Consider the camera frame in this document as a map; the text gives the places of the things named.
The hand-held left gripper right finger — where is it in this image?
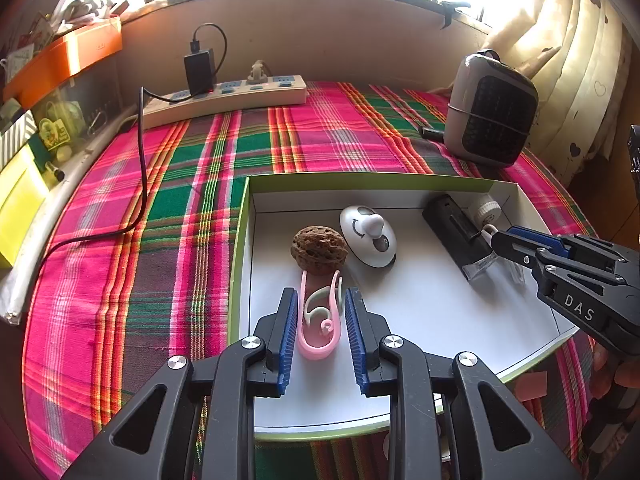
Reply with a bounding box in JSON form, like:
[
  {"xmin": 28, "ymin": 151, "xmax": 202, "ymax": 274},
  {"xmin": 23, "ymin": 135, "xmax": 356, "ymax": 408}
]
[{"xmin": 342, "ymin": 287, "xmax": 581, "ymax": 480}]

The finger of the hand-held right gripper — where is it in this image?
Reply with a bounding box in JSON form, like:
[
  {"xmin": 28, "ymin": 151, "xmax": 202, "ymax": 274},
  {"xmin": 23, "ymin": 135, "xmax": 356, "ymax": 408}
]
[
  {"xmin": 505, "ymin": 226, "xmax": 632, "ymax": 267},
  {"xmin": 489, "ymin": 232, "xmax": 548, "ymax": 281}
]

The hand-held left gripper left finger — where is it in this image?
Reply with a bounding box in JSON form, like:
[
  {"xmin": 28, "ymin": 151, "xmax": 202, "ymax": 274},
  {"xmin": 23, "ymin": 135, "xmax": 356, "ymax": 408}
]
[{"xmin": 60, "ymin": 287, "xmax": 301, "ymax": 480}]

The pink silicone clip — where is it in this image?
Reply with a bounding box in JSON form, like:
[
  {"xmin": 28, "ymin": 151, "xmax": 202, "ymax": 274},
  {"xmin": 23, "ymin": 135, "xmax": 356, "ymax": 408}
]
[{"xmin": 297, "ymin": 270, "xmax": 346, "ymax": 362}]

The white knurled cap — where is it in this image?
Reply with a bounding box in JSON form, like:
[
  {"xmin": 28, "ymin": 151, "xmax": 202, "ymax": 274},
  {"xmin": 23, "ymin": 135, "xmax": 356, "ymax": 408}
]
[{"xmin": 470, "ymin": 195, "xmax": 501, "ymax": 226}]

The green white cardboard box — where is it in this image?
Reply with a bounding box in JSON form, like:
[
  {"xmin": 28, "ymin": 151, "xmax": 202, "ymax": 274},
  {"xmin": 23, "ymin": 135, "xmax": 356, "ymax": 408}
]
[{"xmin": 227, "ymin": 174, "xmax": 581, "ymax": 443}]

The black rectangular device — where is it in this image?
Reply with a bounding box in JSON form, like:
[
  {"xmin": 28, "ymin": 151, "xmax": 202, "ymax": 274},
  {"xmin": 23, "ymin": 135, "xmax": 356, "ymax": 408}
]
[{"xmin": 421, "ymin": 194, "xmax": 526, "ymax": 286}]

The brown walnut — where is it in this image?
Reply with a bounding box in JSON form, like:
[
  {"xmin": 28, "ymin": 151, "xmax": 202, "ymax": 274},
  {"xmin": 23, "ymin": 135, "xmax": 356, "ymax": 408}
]
[{"xmin": 291, "ymin": 226, "xmax": 350, "ymax": 277}]

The white egg-shaped face toy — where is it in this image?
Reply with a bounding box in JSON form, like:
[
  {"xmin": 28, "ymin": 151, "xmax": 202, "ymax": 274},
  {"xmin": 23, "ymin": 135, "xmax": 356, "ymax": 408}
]
[{"xmin": 339, "ymin": 205, "xmax": 398, "ymax": 268}]

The person's right hand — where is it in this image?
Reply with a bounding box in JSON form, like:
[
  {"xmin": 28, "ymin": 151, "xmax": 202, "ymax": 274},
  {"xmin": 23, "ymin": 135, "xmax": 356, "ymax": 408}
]
[{"xmin": 592, "ymin": 347, "xmax": 640, "ymax": 398}]

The small grey heater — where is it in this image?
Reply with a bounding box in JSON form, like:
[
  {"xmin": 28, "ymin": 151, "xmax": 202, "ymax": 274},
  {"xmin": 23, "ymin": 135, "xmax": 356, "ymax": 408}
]
[{"xmin": 444, "ymin": 49, "xmax": 540, "ymax": 168}]

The cream heart print curtain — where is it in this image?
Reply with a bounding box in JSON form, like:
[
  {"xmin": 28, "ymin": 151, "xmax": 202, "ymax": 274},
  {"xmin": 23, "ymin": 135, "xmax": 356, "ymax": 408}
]
[{"xmin": 485, "ymin": 0, "xmax": 631, "ymax": 186}]

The black window clip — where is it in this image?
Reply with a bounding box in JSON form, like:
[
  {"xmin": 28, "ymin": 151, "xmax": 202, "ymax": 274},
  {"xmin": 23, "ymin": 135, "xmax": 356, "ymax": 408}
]
[{"xmin": 437, "ymin": 0, "xmax": 471, "ymax": 28}]

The beige power strip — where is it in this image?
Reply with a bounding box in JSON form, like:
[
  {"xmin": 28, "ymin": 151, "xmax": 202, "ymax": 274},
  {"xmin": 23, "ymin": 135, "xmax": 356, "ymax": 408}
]
[{"xmin": 140, "ymin": 75, "xmax": 307, "ymax": 129}]

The white shelf board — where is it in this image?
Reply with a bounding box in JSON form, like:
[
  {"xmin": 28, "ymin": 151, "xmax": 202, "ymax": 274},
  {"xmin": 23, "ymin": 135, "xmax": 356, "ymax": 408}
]
[{"xmin": 0, "ymin": 105, "xmax": 146, "ymax": 326}]

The black charger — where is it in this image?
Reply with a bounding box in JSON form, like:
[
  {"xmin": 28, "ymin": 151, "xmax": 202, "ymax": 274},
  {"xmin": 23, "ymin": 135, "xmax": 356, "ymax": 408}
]
[{"xmin": 184, "ymin": 49, "xmax": 218, "ymax": 96}]

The yellow box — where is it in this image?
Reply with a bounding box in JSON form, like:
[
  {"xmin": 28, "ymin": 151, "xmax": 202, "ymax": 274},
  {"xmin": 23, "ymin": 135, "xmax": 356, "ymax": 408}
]
[{"xmin": 0, "ymin": 149, "xmax": 51, "ymax": 268}]

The clear plastic container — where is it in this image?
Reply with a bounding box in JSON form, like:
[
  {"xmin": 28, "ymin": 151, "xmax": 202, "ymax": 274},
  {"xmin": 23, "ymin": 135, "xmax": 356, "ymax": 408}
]
[{"xmin": 30, "ymin": 67, "xmax": 121, "ymax": 161}]

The striped box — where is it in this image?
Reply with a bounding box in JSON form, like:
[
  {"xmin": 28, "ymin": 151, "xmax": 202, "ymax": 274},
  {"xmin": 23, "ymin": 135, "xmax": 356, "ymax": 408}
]
[{"xmin": 0, "ymin": 110, "xmax": 38, "ymax": 171}]

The orange box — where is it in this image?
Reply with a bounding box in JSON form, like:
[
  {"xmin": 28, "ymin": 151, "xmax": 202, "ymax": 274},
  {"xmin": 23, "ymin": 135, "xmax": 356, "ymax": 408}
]
[{"xmin": 2, "ymin": 16, "xmax": 123, "ymax": 103}]

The pile of cards and papers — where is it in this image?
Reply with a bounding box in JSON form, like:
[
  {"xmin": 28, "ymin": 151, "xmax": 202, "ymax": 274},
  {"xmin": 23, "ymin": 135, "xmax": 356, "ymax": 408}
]
[{"xmin": 0, "ymin": 0, "xmax": 131, "ymax": 61}]

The black power strip cord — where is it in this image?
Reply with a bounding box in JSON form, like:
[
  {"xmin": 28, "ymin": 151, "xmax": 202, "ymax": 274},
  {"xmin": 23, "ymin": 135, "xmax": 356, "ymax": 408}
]
[{"xmin": 41, "ymin": 86, "xmax": 173, "ymax": 273}]

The black charger cable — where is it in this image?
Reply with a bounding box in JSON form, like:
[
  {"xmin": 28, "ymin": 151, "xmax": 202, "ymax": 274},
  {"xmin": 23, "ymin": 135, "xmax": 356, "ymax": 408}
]
[{"xmin": 191, "ymin": 23, "xmax": 228, "ymax": 86}]

